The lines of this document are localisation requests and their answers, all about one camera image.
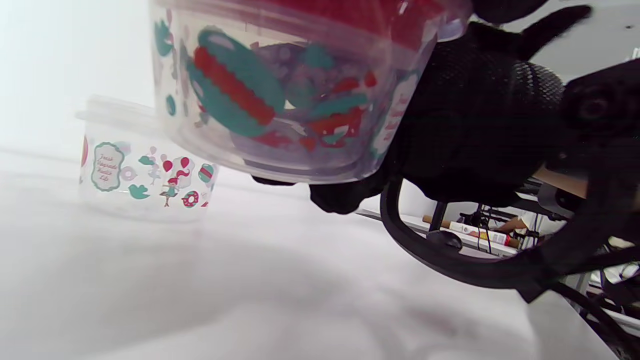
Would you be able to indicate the person's right hand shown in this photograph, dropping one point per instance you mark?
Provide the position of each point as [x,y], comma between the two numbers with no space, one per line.
[475,110]

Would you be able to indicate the person's left hand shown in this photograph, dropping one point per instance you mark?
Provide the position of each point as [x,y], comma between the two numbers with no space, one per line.
[505,7]

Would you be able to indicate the medium clear food storage container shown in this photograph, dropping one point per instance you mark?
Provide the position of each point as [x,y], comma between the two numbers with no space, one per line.
[240,95]

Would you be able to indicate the large clear food storage container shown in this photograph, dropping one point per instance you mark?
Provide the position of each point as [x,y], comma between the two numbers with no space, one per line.
[145,170]

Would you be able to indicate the black metal stand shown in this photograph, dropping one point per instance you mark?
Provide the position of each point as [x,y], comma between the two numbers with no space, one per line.
[437,217]

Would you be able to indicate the white tube with red label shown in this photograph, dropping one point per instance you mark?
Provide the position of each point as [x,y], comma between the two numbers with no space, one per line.
[470,230]

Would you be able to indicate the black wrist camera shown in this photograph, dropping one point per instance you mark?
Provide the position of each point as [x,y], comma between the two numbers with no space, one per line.
[600,105]

